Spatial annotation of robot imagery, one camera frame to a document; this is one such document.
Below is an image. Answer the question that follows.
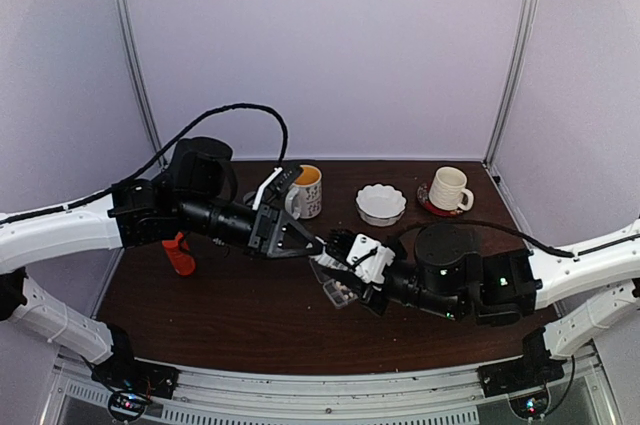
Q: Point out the grey-capped orange pill bottle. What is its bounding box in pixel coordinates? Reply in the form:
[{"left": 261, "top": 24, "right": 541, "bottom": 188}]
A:
[{"left": 243, "top": 191, "right": 256, "bottom": 206}]

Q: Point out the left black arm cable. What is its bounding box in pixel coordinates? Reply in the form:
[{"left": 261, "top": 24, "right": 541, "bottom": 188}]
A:
[{"left": 0, "top": 103, "right": 291, "bottom": 226}]

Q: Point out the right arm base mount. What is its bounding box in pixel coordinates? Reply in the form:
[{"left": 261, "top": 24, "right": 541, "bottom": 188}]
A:
[{"left": 477, "top": 358, "right": 565, "bottom": 398}]

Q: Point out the red saucer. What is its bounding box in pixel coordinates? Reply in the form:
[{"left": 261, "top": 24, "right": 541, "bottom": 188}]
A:
[{"left": 416, "top": 182, "right": 474, "bottom": 217}]

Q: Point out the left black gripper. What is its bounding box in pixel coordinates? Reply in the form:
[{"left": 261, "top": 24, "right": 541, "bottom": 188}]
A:
[{"left": 177, "top": 192, "right": 324, "bottom": 262}]

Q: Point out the aluminium frame post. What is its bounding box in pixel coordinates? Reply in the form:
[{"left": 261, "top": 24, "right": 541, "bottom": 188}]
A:
[
  {"left": 114, "top": 0, "right": 162, "bottom": 153},
  {"left": 483, "top": 0, "right": 539, "bottom": 170}
]

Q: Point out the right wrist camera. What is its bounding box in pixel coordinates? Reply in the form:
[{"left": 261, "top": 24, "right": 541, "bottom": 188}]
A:
[{"left": 325, "top": 229, "right": 396, "bottom": 286}]

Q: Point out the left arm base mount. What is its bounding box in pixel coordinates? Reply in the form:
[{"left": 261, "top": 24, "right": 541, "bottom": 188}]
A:
[{"left": 88, "top": 356, "right": 179, "bottom": 399}]

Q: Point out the clear plastic pill organizer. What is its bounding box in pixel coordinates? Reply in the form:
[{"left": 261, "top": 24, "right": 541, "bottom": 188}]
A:
[{"left": 309, "top": 258, "right": 358, "bottom": 309}]

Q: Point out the cream ribbed mug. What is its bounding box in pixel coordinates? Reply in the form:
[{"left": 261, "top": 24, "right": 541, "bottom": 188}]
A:
[{"left": 429, "top": 166, "right": 475, "bottom": 212}]

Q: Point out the right aluminium frame post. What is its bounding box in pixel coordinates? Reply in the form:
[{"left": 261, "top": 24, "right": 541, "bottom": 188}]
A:
[{"left": 483, "top": 0, "right": 539, "bottom": 170}]

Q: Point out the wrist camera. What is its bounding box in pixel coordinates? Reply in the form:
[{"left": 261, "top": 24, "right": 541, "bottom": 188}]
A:
[
  {"left": 251, "top": 164, "right": 302, "bottom": 211},
  {"left": 325, "top": 229, "right": 396, "bottom": 286}
]

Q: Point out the left aluminium frame post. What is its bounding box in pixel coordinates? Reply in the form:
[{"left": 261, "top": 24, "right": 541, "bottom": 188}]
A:
[{"left": 114, "top": 0, "right": 162, "bottom": 153}]

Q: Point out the front aluminium rail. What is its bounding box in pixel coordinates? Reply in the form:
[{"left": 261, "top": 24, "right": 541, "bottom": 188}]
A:
[{"left": 35, "top": 345, "right": 622, "bottom": 424}]

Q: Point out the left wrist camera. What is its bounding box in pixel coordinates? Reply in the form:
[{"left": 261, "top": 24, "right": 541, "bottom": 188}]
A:
[{"left": 251, "top": 164, "right": 302, "bottom": 211}]

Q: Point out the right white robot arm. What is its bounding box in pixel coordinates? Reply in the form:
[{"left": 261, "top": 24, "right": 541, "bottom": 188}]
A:
[{"left": 312, "top": 220, "right": 639, "bottom": 387}]

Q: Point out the small white bottle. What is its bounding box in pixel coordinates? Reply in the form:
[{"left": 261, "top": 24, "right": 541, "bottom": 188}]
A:
[{"left": 310, "top": 251, "right": 347, "bottom": 271}]

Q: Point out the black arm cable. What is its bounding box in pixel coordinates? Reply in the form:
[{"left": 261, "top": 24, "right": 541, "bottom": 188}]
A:
[
  {"left": 399, "top": 221, "right": 576, "bottom": 261},
  {"left": 0, "top": 103, "right": 291, "bottom": 226}
]

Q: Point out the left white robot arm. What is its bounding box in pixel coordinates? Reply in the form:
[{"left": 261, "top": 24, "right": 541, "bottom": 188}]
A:
[{"left": 1, "top": 137, "right": 324, "bottom": 389}]

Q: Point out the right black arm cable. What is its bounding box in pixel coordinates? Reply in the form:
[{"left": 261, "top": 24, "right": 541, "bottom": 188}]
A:
[{"left": 399, "top": 221, "right": 576, "bottom": 261}]

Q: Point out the yellow-inside patterned mug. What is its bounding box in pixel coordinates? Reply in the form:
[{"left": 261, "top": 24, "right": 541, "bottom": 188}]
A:
[{"left": 284, "top": 164, "right": 322, "bottom": 220}]

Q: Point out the white scalloped dish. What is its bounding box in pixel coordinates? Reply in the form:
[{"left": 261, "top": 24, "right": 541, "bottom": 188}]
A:
[{"left": 355, "top": 184, "right": 407, "bottom": 227}]

